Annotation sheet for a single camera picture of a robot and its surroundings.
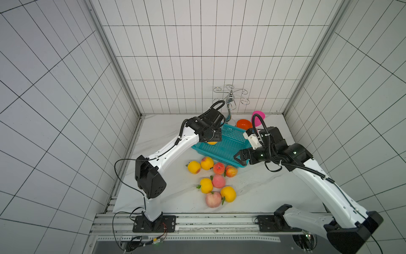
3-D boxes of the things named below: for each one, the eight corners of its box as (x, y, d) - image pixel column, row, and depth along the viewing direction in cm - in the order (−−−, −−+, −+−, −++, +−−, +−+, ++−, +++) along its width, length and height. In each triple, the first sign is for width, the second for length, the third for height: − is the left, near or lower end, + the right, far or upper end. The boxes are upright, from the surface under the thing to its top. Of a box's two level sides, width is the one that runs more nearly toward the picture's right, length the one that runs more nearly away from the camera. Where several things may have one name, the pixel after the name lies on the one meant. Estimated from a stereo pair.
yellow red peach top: (199, 167, 93) (199, 162, 88) (204, 159, 96) (204, 155, 91) (209, 172, 90) (210, 168, 86) (214, 164, 94) (214, 160, 89)
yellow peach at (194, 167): (186, 169, 91) (185, 165, 87) (192, 161, 94) (191, 157, 91) (196, 176, 89) (195, 172, 85) (202, 168, 92) (202, 164, 88)
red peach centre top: (218, 177, 88) (219, 173, 84) (212, 170, 91) (212, 166, 87) (225, 171, 90) (226, 167, 86) (218, 164, 93) (219, 160, 89)
